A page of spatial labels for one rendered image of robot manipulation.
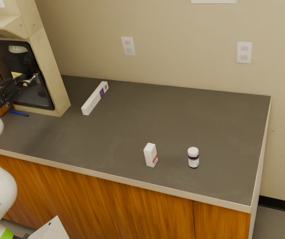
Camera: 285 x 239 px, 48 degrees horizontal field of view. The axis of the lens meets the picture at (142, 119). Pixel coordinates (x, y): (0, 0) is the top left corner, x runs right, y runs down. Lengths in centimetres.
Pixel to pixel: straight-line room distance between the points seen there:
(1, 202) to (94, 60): 131
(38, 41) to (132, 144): 66
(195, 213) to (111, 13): 110
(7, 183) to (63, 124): 88
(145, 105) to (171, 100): 14
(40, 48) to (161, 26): 61
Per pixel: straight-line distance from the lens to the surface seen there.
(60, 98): 180
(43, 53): 167
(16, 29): 155
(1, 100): 160
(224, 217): 141
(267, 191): 233
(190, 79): 184
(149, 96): 179
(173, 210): 148
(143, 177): 136
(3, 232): 105
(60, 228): 105
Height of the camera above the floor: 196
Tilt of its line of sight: 38 degrees down
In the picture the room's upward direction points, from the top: 11 degrees counter-clockwise
